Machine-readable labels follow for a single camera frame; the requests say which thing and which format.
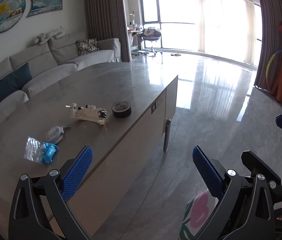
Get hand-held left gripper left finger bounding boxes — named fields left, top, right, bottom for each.
left=8, top=145, right=94, bottom=240

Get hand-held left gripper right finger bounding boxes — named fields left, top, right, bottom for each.
left=192, top=145, right=277, bottom=240

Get white pink floral bag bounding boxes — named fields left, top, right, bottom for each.
left=178, top=189, right=220, bottom=240

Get clear blue plastic packet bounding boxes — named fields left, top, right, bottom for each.
left=23, top=136, right=59, bottom=164

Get round white packet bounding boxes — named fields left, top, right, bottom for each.
left=45, top=125, right=65, bottom=145

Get grey table leg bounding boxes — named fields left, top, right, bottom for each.
left=163, top=118, right=172, bottom=152

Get beige building block toy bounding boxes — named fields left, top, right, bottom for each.
left=65, top=103, right=109, bottom=127

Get colourful hoop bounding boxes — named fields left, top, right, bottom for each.
left=266, top=50, right=282, bottom=96

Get black tape roll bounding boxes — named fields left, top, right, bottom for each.
left=112, top=101, right=132, bottom=118

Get table label sticker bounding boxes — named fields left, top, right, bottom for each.
left=151, top=91, right=167, bottom=114

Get teal cushion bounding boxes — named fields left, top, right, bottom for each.
left=0, top=63, right=33, bottom=105

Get sheer white curtain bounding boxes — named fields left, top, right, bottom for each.
left=193, top=0, right=262, bottom=67

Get grey fabric sofa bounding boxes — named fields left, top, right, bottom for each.
left=0, top=31, right=121, bottom=128

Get floral cushion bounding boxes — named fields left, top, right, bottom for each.
left=76, top=38, right=100, bottom=56

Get white plush toy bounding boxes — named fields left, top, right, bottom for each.
left=32, top=26, right=68, bottom=46

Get office chair with clothes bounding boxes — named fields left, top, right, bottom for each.
left=140, top=27, right=163, bottom=56

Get cluttered white desk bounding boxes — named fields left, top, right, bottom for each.
left=127, top=12, right=144, bottom=56

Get dark framed window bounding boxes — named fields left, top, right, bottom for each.
left=139, top=0, right=263, bottom=67

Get curved teal wall painting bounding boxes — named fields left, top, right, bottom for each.
left=26, top=0, right=63, bottom=18

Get round deer wall painting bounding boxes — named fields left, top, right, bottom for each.
left=0, top=0, right=26, bottom=34

